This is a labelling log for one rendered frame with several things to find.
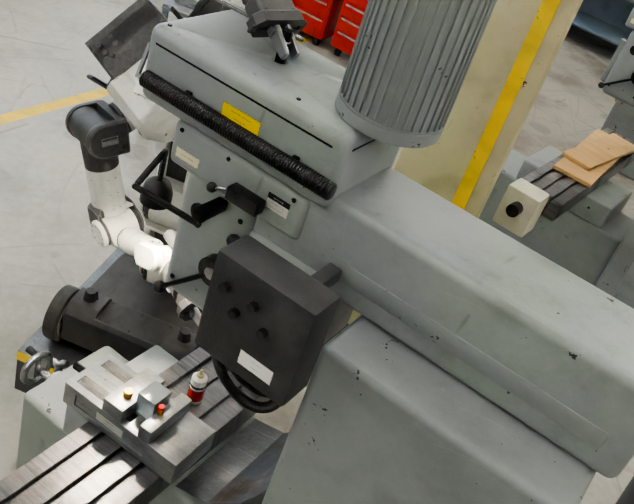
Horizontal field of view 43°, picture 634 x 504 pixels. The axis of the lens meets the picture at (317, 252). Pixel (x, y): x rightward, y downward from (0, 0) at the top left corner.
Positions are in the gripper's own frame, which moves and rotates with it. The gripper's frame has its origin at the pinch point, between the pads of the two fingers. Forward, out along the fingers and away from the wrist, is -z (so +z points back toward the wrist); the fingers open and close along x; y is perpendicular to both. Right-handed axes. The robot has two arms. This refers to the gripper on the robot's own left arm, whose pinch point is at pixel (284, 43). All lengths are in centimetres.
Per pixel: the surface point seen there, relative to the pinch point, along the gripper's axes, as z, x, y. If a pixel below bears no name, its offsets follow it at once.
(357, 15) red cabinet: 217, -377, -301
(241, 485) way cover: -74, 1, -73
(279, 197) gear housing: -26.4, 7.2, -10.4
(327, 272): -43.0, 5.1, -8.5
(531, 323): -66, -9, 18
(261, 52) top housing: 1.1, 2.2, -4.6
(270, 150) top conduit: -20.4, 11.7, -2.1
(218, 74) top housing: -2.9, 13.6, -5.1
